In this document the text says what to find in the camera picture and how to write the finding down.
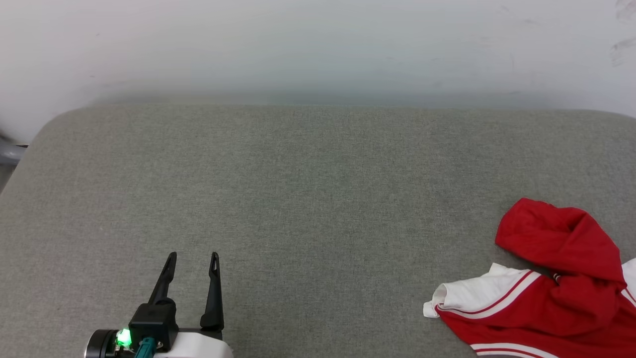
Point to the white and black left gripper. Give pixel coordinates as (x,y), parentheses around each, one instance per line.
(159,323)

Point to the red and white garment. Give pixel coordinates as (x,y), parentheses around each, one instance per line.
(546,233)

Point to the grey fabric sofa cushion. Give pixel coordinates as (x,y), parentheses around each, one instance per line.
(318,199)

